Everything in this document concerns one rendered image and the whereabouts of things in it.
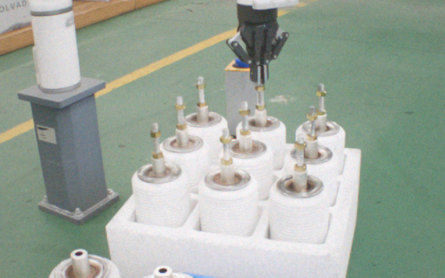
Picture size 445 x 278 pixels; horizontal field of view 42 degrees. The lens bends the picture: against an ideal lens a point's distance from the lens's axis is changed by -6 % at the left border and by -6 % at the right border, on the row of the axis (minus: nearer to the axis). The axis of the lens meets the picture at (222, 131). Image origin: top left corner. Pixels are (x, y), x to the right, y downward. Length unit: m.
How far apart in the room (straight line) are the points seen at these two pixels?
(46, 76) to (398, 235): 0.82
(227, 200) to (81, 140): 0.49
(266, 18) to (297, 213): 0.36
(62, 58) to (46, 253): 0.42
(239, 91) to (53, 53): 0.41
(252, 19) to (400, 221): 0.57
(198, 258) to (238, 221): 0.09
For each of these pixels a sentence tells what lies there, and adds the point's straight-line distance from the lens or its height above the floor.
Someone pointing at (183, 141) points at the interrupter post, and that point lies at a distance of 1.11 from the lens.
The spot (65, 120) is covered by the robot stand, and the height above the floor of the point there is 0.25.
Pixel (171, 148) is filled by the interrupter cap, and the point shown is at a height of 0.25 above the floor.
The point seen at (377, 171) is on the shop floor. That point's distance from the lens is 1.58.
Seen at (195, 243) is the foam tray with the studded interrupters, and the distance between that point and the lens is 0.98.
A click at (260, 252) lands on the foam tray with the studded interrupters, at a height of 0.17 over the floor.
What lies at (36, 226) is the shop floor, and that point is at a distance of 1.43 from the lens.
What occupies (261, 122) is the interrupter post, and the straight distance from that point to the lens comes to 1.18.
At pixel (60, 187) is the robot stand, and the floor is 0.08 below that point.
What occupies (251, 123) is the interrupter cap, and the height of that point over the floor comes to 0.25.
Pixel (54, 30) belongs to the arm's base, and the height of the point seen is 0.44.
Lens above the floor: 0.71
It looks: 23 degrees down
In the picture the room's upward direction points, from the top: 3 degrees counter-clockwise
